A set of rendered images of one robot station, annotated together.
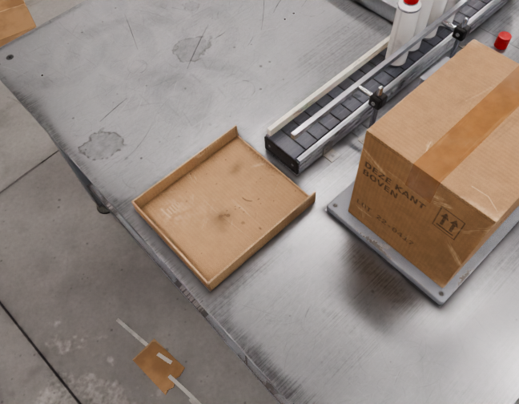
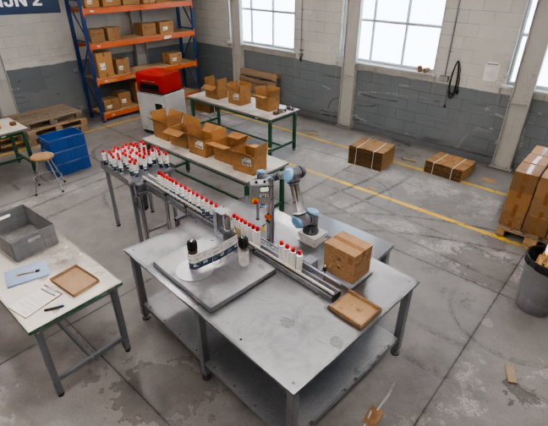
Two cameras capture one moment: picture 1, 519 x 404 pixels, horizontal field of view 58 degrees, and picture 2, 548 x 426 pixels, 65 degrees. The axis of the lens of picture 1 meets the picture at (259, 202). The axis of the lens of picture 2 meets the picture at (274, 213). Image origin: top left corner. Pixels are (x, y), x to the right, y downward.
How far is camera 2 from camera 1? 3.07 m
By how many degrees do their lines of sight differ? 67
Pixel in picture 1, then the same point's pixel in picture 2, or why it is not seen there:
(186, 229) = (364, 317)
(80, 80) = (305, 354)
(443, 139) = (355, 248)
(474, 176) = (364, 246)
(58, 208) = not seen: outside the picture
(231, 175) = (343, 308)
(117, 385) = not seen: outside the picture
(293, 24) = (274, 296)
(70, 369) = not seen: outside the picture
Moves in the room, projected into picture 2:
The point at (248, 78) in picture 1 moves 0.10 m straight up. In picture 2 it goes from (302, 306) to (302, 297)
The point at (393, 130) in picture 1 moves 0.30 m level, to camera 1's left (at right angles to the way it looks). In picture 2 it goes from (354, 253) to (365, 278)
